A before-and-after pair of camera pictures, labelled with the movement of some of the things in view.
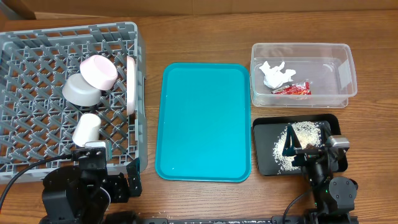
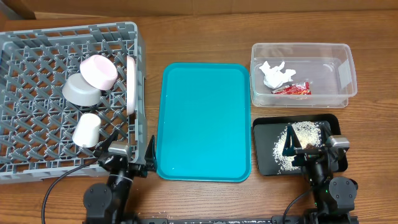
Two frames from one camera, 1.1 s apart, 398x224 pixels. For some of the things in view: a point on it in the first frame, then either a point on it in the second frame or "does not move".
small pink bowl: [99, 71] does not move
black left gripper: [122, 192] → [141, 170]
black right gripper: [302, 151] does not move
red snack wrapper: [296, 89] does not move
